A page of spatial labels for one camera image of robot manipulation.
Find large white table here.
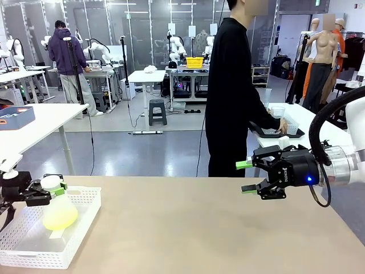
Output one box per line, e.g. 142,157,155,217
250,102,365,178
0,103,90,175

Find blue plastic bin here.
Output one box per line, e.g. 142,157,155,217
0,106,37,131

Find person in purple hoodie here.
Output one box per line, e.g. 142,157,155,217
47,19,104,116

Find white background desk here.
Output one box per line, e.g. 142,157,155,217
48,64,123,112
0,65,52,104

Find mannequin in orange clothes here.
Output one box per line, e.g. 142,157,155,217
332,18,347,72

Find person's right hand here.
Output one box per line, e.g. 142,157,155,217
277,118,290,134

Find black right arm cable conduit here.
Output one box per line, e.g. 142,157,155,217
309,85,365,167

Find person in black sweatshirt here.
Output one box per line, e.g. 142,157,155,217
205,0,282,178

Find white mannequin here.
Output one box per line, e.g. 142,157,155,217
286,18,322,105

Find shoe rack with shoes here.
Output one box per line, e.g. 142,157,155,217
251,65,271,88

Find grey plastic stool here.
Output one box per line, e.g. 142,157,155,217
148,99,168,127

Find black camera tripod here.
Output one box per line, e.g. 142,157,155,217
119,35,131,100
62,36,88,105

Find small grey step stool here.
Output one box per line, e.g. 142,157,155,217
91,91,108,114

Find dark bags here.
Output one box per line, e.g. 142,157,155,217
270,55,292,80

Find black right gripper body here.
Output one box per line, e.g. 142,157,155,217
273,150,322,189

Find skin coloured mannequin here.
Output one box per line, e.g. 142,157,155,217
302,13,340,115

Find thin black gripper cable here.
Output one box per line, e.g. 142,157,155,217
310,164,332,208

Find grey background workbench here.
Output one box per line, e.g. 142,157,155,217
165,66,211,112

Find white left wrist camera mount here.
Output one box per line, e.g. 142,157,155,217
0,154,24,180

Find black hanging clothes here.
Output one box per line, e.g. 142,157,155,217
340,31,365,72

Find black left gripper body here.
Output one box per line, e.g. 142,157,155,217
0,171,33,203

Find translucent plastic conical flask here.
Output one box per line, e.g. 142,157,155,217
42,182,79,231

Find yellow plastic basket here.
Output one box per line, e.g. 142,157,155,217
185,56,205,69

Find white background table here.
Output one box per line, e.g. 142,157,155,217
127,70,167,135

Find black flat tray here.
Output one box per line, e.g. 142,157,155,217
248,121,305,140

